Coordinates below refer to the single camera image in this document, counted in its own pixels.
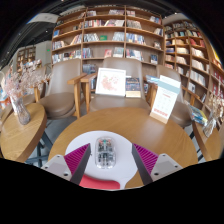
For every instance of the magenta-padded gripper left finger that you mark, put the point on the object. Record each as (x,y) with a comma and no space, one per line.
(56,166)

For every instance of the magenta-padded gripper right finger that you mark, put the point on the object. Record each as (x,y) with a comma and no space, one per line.
(166,166)

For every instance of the transparent computer mouse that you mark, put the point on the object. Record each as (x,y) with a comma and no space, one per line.
(105,153)

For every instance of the round wooden side table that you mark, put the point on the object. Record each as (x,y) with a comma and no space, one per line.
(21,140)
(210,146)

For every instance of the brown padded wooden armchair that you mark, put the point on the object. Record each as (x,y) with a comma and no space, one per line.
(63,90)
(181,111)
(116,103)

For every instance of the glass vase with dried flowers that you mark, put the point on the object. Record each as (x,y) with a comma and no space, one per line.
(209,126)
(20,113)

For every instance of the stack of blue books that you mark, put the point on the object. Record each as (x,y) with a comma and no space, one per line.
(197,115)

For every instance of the white and orange standing sign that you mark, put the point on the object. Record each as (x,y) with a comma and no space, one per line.
(165,100)

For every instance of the dark book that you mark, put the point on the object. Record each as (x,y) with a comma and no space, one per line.
(133,86)

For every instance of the light blue flat books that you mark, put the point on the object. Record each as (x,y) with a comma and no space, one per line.
(152,79)

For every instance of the white framed picture, red print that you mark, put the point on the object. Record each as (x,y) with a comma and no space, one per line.
(110,82)

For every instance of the tall curved wooden bookshelf unit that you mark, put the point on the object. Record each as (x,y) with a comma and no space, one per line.
(193,56)

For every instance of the small distant wooden bookshelf unit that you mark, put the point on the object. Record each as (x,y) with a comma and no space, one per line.
(26,56)

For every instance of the wide wooden bookshelf unit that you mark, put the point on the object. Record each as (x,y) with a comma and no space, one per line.
(106,31)

